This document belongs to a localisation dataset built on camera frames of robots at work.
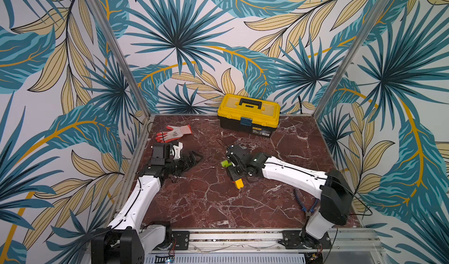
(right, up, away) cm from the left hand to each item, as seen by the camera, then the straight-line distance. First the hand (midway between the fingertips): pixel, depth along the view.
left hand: (197, 163), depth 79 cm
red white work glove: (-19, +14, +31) cm, 39 cm away
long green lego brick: (+13, 0, +2) cm, 13 cm away
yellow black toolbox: (+25, +24, +19) cm, 39 cm away
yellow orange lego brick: (+19, -10, +3) cm, 22 cm away
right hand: (+16, -5, +4) cm, 17 cm away
